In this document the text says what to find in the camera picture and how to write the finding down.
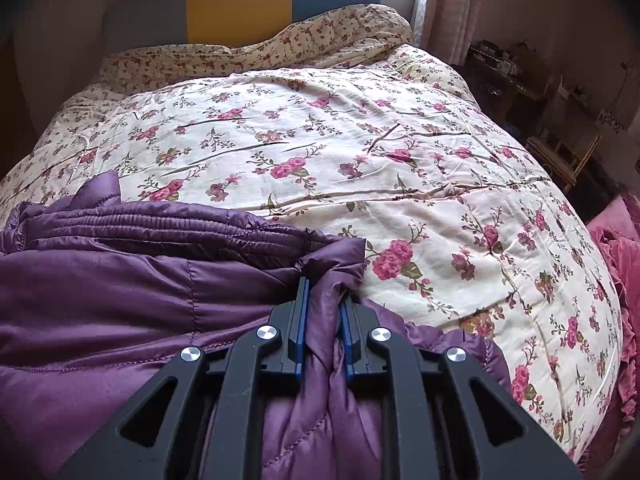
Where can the small wooden chair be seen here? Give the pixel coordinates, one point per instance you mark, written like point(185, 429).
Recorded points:
point(565, 155)

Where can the grey yellow teal headboard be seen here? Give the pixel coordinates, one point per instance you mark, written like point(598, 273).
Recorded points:
point(240, 5)

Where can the wooden side table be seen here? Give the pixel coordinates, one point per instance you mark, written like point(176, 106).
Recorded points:
point(515, 80)

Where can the purple quilted down jacket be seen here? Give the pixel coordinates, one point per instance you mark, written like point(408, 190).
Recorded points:
point(125, 285)

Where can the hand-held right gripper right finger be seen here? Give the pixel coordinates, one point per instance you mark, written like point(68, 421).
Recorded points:
point(346, 340)

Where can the pink patterned curtain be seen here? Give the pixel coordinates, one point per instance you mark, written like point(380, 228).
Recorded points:
point(450, 5)

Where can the floral quilt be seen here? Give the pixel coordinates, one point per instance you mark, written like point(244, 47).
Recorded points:
point(350, 135)

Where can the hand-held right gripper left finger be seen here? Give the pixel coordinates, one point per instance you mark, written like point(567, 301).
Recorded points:
point(302, 330)

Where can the pink cloth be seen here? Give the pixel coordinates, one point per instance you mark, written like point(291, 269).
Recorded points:
point(617, 260)

